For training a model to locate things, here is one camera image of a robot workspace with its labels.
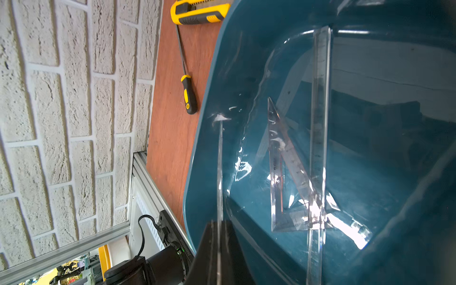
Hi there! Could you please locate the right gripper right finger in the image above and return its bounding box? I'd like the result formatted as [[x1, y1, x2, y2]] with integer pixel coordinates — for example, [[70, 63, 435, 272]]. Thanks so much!
[[222, 220, 255, 285]]

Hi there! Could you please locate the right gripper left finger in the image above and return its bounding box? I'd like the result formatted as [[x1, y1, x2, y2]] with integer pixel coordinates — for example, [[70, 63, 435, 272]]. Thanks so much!
[[184, 222, 218, 285]]

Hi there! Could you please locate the large clear triangle ruler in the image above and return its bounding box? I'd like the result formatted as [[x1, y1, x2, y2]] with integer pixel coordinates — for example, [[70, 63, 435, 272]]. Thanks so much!
[[267, 97, 321, 232]]

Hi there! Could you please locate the teal plastic storage box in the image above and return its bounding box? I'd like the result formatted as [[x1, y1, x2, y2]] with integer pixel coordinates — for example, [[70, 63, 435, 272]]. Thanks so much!
[[184, 1, 456, 285]]

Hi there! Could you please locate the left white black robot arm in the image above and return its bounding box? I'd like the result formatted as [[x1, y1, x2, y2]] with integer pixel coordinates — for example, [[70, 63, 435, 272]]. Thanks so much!
[[104, 210, 195, 285]]

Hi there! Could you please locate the yellow black screwdriver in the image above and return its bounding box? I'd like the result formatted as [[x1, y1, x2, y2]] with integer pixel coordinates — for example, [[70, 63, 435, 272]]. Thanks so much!
[[176, 25, 198, 115]]

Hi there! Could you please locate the yellow black utility knife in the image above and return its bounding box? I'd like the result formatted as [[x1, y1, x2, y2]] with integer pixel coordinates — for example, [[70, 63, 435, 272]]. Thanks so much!
[[171, 0, 233, 25]]

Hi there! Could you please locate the aluminium front rail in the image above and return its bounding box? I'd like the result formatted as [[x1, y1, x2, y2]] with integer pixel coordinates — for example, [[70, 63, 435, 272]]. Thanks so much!
[[0, 151, 186, 285]]

